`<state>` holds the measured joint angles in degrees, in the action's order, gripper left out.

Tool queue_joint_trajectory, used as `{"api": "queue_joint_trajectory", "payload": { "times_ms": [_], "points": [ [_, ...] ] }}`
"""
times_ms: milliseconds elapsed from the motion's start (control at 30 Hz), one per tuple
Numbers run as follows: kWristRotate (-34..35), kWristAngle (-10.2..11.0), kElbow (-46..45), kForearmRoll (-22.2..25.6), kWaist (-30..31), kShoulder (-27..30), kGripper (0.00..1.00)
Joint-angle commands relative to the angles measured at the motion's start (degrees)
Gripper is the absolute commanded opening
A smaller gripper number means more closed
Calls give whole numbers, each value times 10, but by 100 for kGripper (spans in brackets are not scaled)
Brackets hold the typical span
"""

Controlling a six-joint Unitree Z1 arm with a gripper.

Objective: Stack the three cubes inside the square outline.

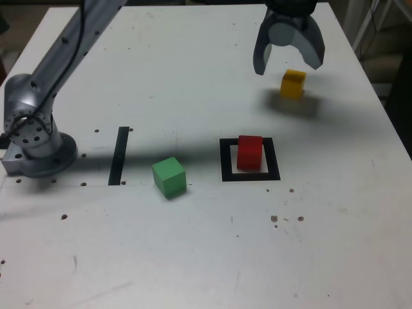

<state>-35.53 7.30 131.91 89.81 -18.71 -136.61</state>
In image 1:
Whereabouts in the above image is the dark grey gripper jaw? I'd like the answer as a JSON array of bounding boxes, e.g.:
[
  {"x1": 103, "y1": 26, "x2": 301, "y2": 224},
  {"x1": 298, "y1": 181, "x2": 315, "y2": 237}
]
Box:
[{"x1": 252, "y1": 9, "x2": 278, "y2": 77}]

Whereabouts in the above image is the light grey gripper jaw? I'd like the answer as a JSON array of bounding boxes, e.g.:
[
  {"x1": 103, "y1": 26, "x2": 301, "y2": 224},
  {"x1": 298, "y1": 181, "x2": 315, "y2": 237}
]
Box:
[{"x1": 268, "y1": 15, "x2": 326, "y2": 71}]

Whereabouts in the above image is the yellow cube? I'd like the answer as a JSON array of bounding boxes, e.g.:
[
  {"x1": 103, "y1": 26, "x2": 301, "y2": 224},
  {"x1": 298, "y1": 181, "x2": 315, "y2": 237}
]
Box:
[{"x1": 279, "y1": 68, "x2": 307, "y2": 100}]

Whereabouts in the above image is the red cube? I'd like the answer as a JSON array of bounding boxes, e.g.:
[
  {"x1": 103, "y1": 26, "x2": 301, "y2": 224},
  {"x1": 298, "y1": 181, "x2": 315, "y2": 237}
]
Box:
[{"x1": 236, "y1": 135, "x2": 264, "y2": 171}]

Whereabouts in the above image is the green cube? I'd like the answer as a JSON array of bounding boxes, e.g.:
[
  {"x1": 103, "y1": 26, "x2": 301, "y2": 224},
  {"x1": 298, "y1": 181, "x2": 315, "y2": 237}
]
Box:
[{"x1": 151, "y1": 156, "x2": 187, "y2": 200}]

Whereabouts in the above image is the black tape square outline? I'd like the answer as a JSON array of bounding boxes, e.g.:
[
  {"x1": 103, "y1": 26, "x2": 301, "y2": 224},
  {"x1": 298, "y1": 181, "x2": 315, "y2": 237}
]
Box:
[{"x1": 219, "y1": 137, "x2": 281, "y2": 183}]

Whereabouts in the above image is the black tape strip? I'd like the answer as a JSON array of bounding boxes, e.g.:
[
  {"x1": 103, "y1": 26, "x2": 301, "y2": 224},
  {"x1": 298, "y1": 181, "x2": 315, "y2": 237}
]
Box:
[{"x1": 108, "y1": 126, "x2": 131, "y2": 187}]

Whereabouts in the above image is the white rack frame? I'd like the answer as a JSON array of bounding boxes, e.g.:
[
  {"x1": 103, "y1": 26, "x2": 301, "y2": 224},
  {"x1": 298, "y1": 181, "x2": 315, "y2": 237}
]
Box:
[{"x1": 341, "y1": 0, "x2": 400, "y2": 62}]

